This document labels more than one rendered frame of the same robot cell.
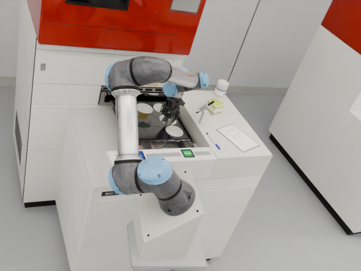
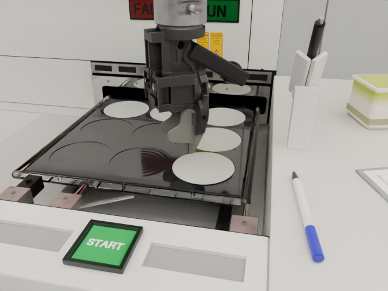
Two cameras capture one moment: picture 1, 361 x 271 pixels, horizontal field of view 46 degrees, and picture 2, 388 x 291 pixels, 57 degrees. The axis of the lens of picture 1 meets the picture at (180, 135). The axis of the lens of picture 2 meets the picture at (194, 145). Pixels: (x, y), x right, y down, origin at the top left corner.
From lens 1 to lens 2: 188 cm
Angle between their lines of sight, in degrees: 39
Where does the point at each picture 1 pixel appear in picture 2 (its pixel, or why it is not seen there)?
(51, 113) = (17, 123)
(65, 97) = (29, 87)
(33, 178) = not seen: hidden behind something
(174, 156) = (32, 245)
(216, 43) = not seen: outside the picture
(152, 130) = (129, 157)
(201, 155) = (175, 273)
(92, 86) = (72, 62)
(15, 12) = not seen: hidden behind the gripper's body
